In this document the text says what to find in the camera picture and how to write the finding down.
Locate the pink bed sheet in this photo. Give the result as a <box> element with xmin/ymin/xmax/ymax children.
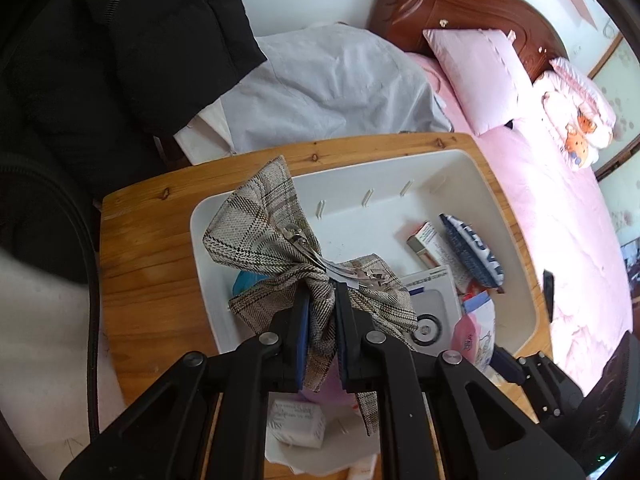
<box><xmin>405</xmin><ymin>52</ymin><xmax>636</xmax><ymax>396</ymax></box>

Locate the long white tube box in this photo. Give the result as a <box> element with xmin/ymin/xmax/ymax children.
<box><xmin>406</xmin><ymin>221</ymin><xmax>473</xmax><ymax>293</ymax></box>

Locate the white plastic bin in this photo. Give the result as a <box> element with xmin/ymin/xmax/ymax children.
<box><xmin>189</xmin><ymin>149</ymin><xmax>538</xmax><ymax>476</ymax></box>

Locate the grey garment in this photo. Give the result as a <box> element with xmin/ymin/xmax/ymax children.
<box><xmin>220</xmin><ymin>22</ymin><xmax>453</xmax><ymax>153</ymax></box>

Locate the white shirt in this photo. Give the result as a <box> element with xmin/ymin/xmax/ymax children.
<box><xmin>172</xmin><ymin>100</ymin><xmax>241</xmax><ymax>166</ymax></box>

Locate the pink cartoon pillow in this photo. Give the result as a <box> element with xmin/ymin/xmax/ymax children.
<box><xmin>532</xmin><ymin>56</ymin><xmax>617</xmax><ymax>172</ymax></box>

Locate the blue snack packet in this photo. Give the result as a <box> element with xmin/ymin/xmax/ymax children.
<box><xmin>439</xmin><ymin>213</ymin><xmax>506</xmax><ymax>291</ymax></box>

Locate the small white box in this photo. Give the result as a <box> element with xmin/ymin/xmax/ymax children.
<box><xmin>267</xmin><ymin>395</ymin><xmax>326</xmax><ymax>448</ymax></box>

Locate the black phone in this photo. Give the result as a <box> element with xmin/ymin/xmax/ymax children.
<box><xmin>542</xmin><ymin>269</ymin><xmax>556</xmax><ymax>323</ymax></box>

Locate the plain pink pillow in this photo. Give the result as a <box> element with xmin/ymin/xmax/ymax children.
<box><xmin>422</xmin><ymin>27</ymin><xmax>536</xmax><ymax>137</ymax></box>

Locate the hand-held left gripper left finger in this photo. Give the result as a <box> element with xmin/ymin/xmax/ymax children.
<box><xmin>59</xmin><ymin>280</ymin><xmax>313</xmax><ymax>480</ymax></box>

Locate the pink paper on wall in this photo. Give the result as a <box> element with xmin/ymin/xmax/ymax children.
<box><xmin>557</xmin><ymin>0</ymin><xmax>598</xmax><ymax>28</ymax></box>

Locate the wooden headboard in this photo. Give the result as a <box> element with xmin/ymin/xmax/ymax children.
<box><xmin>367</xmin><ymin>0</ymin><xmax>568</xmax><ymax>83</ymax></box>

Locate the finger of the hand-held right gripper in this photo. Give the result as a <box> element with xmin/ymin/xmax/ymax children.
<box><xmin>492</xmin><ymin>345</ymin><xmax>526</xmax><ymax>386</ymax></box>

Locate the black cable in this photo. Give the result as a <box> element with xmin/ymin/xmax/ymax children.
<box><xmin>30</xmin><ymin>165</ymin><xmax>101</xmax><ymax>438</ymax></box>

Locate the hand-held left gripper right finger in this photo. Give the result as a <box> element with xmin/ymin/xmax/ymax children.
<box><xmin>334</xmin><ymin>281</ymin><xmax>588</xmax><ymax>480</ymax></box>

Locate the pink card packet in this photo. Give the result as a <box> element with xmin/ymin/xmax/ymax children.
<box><xmin>452</xmin><ymin>305</ymin><xmax>496</xmax><ymax>373</ymax></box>

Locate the black puffer jacket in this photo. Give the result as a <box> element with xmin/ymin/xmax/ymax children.
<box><xmin>0</xmin><ymin>0</ymin><xmax>268</xmax><ymax>286</ymax></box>

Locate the plaid bow hair clip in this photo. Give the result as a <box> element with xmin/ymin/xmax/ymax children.
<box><xmin>202</xmin><ymin>155</ymin><xmax>420</xmax><ymax>436</ymax></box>

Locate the wood framed floral panel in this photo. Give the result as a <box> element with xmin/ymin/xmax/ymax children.
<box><xmin>587</xmin><ymin>35</ymin><xmax>640</xmax><ymax>181</ymax></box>

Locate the white and blue device box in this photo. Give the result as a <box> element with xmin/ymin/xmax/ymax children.
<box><xmin>402</xmin><ymin>265</ymin><xmax>463</xmax><ymax>353</ymax></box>

